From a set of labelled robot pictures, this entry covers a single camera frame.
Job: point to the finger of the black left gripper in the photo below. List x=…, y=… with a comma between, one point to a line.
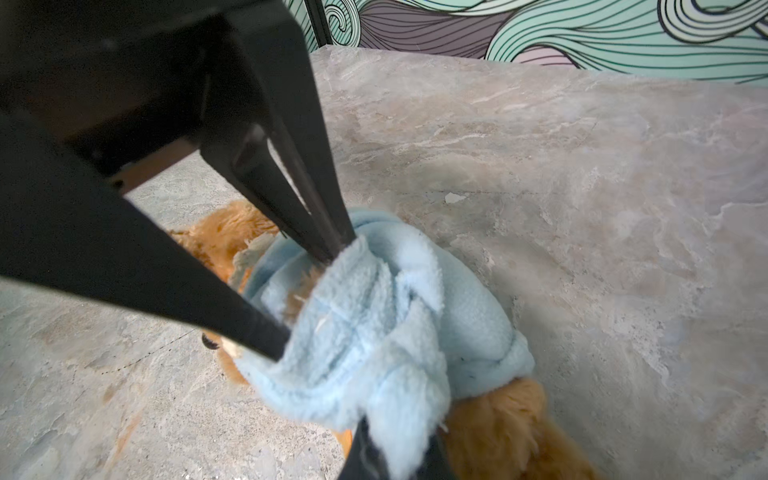
x=64, y=228
x=264, y=132

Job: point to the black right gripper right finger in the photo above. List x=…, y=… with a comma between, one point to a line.
x=435, y=465

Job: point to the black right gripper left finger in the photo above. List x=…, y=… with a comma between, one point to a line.
x=365, y=461

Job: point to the brown teddy bear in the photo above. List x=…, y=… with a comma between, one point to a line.
x=507, y=433

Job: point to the light blue bear hoodie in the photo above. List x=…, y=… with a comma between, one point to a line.
x=395, y=330

